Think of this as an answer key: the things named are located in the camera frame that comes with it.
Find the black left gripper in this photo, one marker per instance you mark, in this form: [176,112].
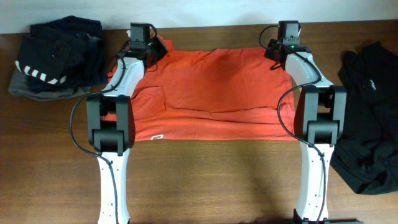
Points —
[161,47]

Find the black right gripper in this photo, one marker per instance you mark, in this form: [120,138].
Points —
[269,53]

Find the orange FRAM t-shirt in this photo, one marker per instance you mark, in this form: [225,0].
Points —
[225,94]

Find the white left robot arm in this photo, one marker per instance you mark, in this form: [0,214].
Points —
[111,128]

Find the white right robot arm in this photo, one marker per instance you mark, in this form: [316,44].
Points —
[318,124]

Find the black folded garment with stripes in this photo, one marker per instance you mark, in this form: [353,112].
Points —
[64,54]

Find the black t-shirt pile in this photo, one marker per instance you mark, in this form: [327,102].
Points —
[365,156]

